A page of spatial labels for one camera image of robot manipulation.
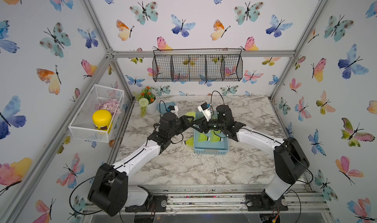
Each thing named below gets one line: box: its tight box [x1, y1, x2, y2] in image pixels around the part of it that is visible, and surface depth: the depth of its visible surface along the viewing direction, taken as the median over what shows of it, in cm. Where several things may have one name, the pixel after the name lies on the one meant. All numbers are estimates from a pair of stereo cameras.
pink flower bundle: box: [93, 98, 122, 116], surface depth 70 cm
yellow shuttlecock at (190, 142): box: [185, 136, 194, 148], surface depth 95 cm
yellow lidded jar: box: [92, 109, 113, 132], surface depth 65 cm
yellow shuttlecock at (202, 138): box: [197, 133, 211, 143], surface depth 96 cm
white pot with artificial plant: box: [133, 85, 158, 118], surface depth 104 cm
